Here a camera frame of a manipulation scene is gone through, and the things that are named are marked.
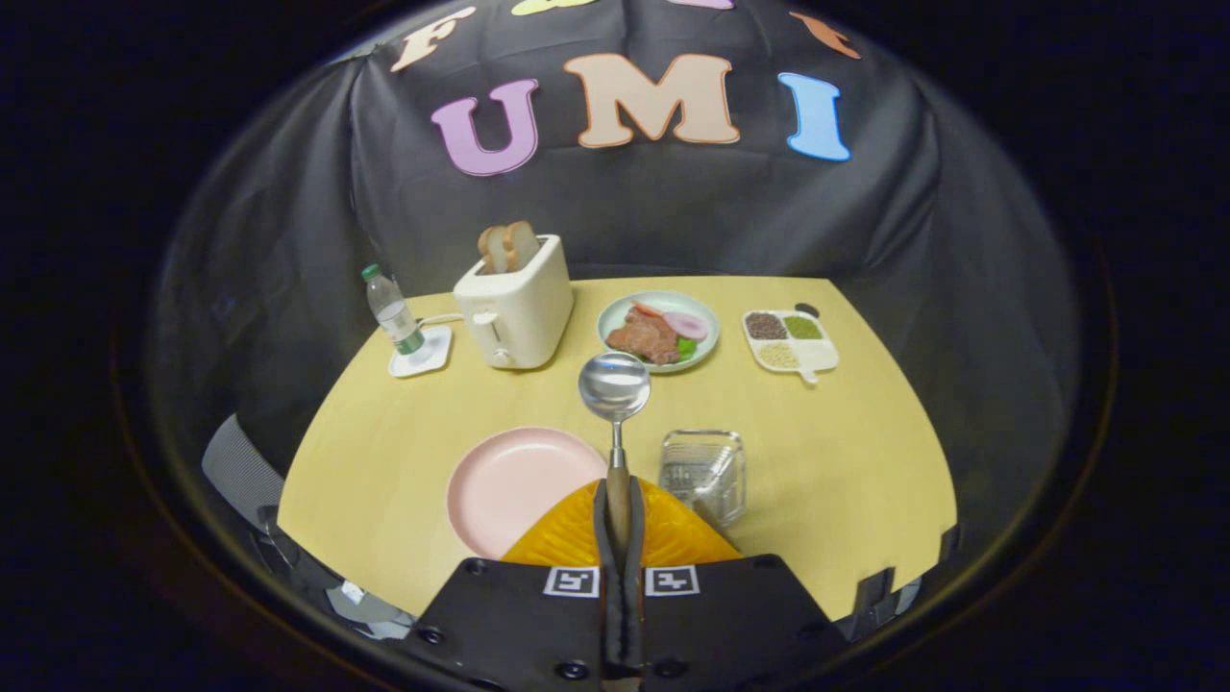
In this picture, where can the metal perforated basket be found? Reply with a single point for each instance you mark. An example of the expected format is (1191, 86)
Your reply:
(716, 452)

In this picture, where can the pink plate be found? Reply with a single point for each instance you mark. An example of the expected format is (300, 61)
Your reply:
(509, 481)

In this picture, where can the cream toaster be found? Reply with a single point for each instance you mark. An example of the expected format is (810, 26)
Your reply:
(519, 308)

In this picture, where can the pink ham slice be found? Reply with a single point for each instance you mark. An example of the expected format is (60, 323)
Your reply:
(685, 325)

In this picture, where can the black backdrop cloth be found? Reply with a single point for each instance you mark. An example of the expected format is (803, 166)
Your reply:
(673, 211)

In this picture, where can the orange carrot slice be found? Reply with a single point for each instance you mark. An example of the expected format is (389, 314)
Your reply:
(646, 308)

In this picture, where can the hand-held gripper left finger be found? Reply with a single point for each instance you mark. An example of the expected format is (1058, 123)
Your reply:
(602, 519)

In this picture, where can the toasted bread slice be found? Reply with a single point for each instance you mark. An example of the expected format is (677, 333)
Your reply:
(522, 242)
(495, 248)

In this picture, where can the brown steak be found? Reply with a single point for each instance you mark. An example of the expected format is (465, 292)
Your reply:
(642, 338)

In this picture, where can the grey chair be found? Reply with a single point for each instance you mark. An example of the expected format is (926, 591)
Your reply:
(240, 461)

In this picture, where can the green lettuce leaf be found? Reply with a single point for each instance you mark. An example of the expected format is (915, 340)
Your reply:
(686, 348)

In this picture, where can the white divided dish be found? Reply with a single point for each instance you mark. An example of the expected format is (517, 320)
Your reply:
(814, 358)

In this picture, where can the dark brown beans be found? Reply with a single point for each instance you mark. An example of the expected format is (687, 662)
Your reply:
(766, 326)

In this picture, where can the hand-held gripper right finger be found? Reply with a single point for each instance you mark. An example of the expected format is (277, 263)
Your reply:
(636, 524)

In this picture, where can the pale green plate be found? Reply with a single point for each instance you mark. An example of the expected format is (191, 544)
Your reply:
(673, 299)

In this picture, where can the clear plastic water bottle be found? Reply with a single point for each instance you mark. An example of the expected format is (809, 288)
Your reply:
(392, 309)

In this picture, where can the white square coaster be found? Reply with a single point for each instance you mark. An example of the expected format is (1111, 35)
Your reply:
(437, 353)

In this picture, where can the pale yellow beans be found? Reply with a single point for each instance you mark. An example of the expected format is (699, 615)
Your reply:
(777, 356)

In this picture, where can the green beans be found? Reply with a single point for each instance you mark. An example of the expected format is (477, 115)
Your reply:
(802, 327)

